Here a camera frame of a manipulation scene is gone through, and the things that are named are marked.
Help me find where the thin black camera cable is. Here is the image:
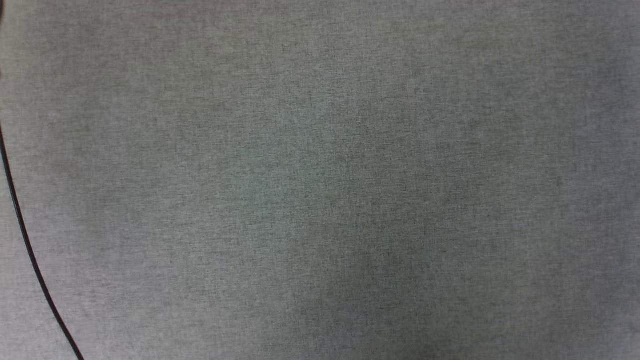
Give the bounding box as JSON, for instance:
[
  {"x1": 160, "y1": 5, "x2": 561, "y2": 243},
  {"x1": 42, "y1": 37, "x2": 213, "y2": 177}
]
[{"x1": 0, "y1": 125, "x2": 85, "y2": 360}]

